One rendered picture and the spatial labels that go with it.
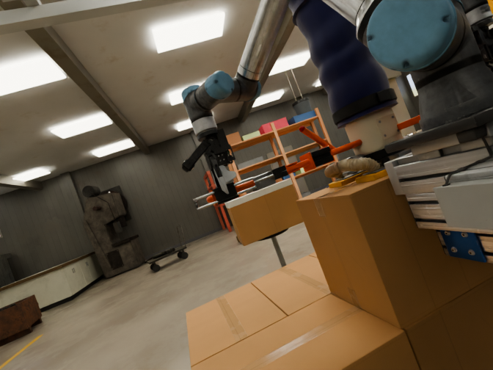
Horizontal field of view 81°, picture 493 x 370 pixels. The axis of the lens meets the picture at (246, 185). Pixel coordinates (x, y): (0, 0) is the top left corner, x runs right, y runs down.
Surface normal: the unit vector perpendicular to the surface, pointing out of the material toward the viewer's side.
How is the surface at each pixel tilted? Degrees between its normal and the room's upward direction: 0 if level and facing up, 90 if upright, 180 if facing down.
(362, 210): 90
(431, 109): 72
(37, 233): 90
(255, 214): 90
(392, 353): 90
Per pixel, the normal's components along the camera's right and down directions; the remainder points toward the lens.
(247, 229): 0.13, -0.07
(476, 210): -0.92, 0.35
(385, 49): -0.60, 0.34
